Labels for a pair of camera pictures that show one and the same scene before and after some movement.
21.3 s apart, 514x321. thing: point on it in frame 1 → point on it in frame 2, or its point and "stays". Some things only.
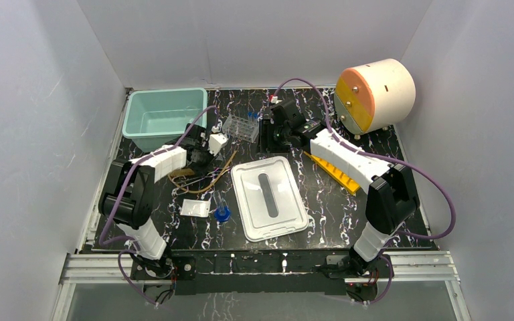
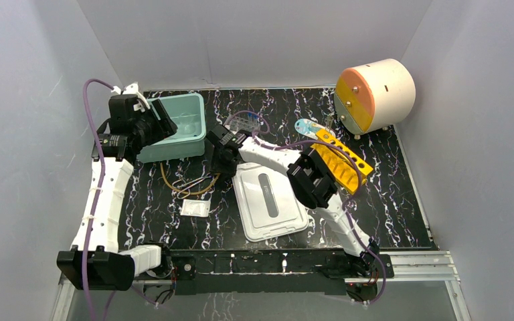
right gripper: (265, 131) → (215, 165)
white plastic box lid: (268, 198) stays
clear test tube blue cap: (249, 115) stays
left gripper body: (199, 156) → (162, 122)
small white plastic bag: (195, 208) stays
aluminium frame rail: (425, 267) stays
